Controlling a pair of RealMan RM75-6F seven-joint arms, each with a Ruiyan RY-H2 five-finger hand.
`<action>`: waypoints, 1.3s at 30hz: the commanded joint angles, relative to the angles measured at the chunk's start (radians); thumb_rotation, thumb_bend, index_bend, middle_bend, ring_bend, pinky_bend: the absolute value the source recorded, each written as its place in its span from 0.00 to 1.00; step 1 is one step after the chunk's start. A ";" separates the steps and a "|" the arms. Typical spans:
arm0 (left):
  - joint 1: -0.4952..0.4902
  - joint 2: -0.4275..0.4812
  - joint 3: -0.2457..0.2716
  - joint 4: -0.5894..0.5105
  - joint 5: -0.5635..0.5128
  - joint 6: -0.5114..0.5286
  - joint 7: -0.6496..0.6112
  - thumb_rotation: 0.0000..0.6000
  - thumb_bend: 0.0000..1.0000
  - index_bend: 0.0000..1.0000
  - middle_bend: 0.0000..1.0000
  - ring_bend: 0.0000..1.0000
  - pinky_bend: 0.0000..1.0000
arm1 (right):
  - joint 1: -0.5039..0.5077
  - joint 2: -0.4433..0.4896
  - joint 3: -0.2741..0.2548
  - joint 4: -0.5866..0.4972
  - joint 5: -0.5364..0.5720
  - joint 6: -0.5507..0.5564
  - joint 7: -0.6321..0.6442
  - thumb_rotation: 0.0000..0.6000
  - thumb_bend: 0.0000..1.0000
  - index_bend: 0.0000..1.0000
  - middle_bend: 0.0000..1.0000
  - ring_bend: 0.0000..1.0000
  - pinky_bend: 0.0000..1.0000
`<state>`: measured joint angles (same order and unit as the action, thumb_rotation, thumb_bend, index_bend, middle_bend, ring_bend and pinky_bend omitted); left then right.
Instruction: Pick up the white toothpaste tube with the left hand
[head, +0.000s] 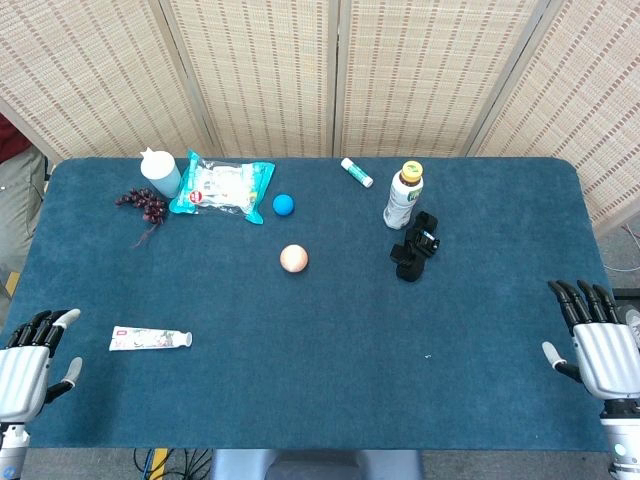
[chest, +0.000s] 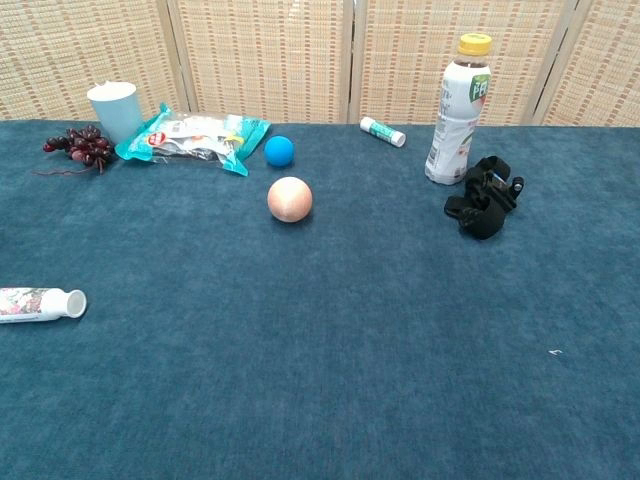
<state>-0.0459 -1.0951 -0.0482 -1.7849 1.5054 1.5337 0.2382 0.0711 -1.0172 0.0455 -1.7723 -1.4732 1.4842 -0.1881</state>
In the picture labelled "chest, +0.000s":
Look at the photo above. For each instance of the dark red artificial grapes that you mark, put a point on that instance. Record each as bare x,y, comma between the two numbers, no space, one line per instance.
85,145

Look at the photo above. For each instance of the light blue paper cup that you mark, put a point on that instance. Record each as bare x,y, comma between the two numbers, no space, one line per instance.
117,112

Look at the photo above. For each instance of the bamboo folding screen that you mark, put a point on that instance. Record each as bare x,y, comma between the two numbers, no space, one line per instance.
265,55

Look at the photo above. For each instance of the peach pink ball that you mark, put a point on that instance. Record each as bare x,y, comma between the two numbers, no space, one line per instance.
289,199

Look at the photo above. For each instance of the white green glue stick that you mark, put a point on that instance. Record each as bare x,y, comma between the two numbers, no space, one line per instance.
382,131

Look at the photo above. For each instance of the blue ball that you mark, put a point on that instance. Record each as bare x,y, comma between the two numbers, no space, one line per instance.
279,151

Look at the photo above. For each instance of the blue velvet tablecloth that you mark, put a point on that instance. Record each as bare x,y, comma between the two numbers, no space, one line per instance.
320,325

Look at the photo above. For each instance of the floral white tube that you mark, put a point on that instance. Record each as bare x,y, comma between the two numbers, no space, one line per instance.
45,304

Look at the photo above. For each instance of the yellow-capped drink bottle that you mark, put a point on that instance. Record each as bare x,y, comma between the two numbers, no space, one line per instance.
452,135

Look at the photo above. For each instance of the teal plastic snack packet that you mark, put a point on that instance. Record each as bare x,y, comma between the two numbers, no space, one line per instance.
200,137

